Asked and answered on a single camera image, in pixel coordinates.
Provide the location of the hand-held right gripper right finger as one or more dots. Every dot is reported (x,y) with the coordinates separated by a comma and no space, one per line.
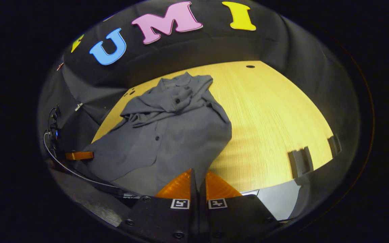
(238,219)

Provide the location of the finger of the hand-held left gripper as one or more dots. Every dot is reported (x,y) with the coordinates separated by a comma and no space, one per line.
(79,155)

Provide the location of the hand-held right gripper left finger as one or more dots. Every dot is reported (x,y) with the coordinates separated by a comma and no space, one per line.
(160,222)

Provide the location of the grey button shirt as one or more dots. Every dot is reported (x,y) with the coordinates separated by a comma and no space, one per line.
(167,135)

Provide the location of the small silver clip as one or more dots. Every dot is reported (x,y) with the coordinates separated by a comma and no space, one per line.
(78,106)

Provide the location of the small copper clip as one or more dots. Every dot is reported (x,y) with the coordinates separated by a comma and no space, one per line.
(59,66)

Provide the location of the black backdrop cloth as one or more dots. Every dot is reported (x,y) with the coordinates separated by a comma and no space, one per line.
(214,47)

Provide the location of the grey table edge bracket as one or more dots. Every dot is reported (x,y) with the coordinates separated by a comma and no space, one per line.
(334,145)
(301,162)

